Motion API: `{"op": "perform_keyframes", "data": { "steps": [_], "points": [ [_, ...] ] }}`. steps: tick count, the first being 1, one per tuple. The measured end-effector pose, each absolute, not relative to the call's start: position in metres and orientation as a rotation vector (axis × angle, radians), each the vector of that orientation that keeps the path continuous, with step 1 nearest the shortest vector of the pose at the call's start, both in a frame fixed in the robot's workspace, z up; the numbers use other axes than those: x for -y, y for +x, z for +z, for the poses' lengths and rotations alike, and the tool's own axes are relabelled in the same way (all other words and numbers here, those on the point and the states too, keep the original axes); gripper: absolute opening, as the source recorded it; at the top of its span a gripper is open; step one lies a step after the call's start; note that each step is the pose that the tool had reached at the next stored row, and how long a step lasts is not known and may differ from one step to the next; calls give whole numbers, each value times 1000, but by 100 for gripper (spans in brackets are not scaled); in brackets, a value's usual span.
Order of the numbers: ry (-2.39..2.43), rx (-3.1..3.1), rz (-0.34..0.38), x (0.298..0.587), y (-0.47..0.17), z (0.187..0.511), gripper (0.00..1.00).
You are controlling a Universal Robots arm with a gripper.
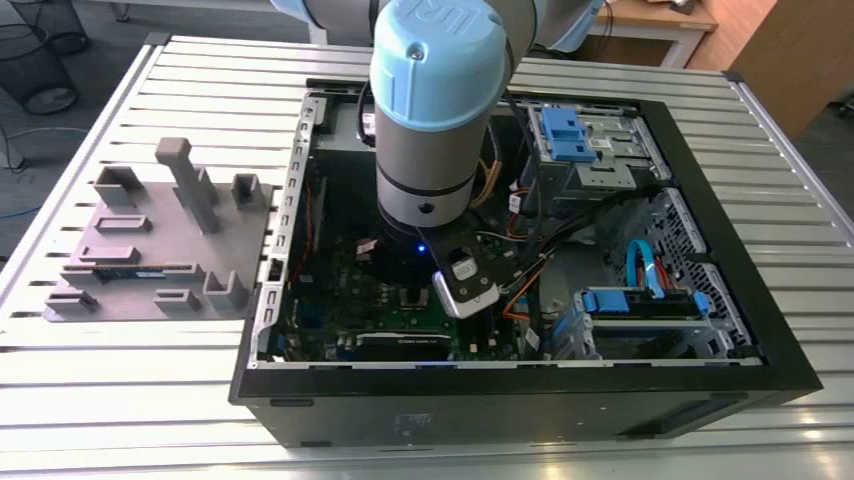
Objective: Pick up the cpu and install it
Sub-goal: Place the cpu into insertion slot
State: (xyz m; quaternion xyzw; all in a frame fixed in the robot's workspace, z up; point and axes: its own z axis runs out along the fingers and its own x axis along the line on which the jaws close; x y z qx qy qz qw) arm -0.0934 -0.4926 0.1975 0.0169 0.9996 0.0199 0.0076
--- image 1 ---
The silver disk bay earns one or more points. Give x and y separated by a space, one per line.
654 323

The silver drive cage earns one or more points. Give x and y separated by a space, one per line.
601 180

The black PC case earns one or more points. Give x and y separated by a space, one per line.
468 410

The wooden cabinet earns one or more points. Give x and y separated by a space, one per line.
788 60

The hard disk in blue carrier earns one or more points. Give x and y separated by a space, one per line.
608 302

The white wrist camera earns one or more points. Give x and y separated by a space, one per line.
470 302

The green RAM stick blue label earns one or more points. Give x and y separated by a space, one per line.
134 274

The blue drive latch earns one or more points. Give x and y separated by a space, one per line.
564 135

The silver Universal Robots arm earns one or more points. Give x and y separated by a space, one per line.
428 165

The black graphics card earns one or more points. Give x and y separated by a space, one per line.
401 345

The grey power supply unit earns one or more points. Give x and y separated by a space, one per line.
341 136

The black RAM slot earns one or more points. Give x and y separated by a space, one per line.
465 335

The green motherboard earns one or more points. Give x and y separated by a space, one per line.
348 300

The grey parts rack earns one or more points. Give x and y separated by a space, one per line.
167 240

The wooden desk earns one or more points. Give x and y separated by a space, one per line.
654 15

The black mesh bin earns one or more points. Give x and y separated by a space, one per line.
67 30
34 65

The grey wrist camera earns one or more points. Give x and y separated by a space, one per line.
366 246

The CPU socket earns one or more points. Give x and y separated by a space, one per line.
416 311

